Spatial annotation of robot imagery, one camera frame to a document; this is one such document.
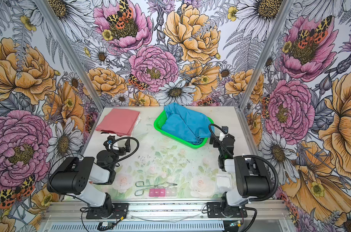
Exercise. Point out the metal tongs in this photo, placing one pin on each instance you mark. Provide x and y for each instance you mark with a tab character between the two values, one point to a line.
142	187

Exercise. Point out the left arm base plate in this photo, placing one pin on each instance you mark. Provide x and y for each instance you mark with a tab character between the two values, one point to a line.
114	211

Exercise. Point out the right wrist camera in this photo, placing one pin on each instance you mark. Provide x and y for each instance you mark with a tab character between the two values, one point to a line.
224	130

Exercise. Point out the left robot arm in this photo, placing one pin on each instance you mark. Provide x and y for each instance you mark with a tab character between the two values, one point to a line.
77	177

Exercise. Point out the blue t-shirt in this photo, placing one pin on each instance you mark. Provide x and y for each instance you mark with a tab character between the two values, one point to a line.
188	125

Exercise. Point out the green plastic basket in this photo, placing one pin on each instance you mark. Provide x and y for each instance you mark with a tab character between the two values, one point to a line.
159	122

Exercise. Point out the folded pink t-shirt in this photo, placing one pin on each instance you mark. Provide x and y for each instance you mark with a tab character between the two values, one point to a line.
118	121

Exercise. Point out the aluminium front rail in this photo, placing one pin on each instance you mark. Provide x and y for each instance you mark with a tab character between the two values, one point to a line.
171	210

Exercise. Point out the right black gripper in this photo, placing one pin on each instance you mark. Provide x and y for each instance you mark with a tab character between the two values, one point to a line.
222	143

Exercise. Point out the pink pill organizer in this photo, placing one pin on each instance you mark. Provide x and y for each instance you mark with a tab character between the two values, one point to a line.
163	192

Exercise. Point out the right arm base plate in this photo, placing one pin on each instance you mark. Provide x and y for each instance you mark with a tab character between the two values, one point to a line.
216	210

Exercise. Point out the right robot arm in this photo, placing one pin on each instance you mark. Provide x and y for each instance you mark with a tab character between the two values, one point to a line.
247	178

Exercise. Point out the white gauze packet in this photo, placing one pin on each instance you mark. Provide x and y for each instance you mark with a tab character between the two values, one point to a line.
224	183

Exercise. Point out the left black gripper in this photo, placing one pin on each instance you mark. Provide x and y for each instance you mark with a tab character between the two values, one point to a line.
117	142

